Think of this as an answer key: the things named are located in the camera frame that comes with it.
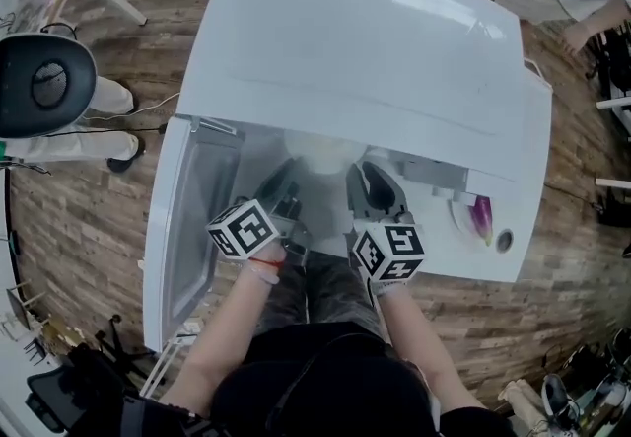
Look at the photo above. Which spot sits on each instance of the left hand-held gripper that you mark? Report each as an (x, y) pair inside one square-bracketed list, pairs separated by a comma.
[(244, 230)]

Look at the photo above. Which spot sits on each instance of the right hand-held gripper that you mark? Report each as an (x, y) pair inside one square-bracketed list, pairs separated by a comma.
[(389, 252)]

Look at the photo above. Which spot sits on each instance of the white bowl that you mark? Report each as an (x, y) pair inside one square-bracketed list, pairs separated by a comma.
[(325, 156)]

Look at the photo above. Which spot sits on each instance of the white microwave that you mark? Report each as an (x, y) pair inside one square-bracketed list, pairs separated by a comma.
[(345, 55)]

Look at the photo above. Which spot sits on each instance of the person's right forearm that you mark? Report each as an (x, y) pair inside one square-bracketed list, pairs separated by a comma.
[(419, 351)]

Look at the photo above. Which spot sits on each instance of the person's left forearm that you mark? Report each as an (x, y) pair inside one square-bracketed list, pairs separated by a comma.
[(222, 341)]

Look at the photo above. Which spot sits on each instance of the white table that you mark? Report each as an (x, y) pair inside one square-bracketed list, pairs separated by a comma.
[(443, 252)]

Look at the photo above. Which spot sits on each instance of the white wristband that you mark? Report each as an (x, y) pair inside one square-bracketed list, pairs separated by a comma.
[(389, 288)]

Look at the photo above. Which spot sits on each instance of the purple eggplant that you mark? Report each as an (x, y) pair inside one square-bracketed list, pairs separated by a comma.
[(480, 218)]

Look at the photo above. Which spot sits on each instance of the person's grey trousers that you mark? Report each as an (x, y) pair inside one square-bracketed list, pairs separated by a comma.
[(330, 292)]

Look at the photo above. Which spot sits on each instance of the person's black shirt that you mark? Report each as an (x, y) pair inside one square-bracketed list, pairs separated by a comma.
[(320, 395)]

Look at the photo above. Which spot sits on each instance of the white floor stand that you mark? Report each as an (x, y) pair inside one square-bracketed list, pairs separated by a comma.
[(167, 366)]

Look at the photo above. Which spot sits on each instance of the black mesh chair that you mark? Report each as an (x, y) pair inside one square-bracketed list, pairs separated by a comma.
[(89, 386)]

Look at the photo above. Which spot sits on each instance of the white desk frame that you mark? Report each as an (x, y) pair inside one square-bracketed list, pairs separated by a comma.
[(613, 103)]

